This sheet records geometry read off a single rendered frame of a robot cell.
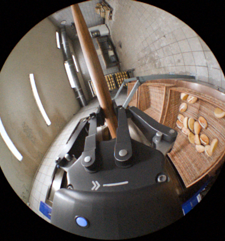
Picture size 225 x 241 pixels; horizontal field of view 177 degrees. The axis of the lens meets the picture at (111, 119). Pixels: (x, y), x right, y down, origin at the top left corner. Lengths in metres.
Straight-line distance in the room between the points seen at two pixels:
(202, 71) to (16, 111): 2.62
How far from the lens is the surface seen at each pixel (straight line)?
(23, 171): 1.47
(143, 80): 0.57
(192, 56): 1.31
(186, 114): 0.75
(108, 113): 0.17
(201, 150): 0.70
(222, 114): 0.55
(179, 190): 0.68
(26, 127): 1.53
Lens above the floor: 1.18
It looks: 4 degrees up
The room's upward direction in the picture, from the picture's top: 106 degrees counter-clockwise
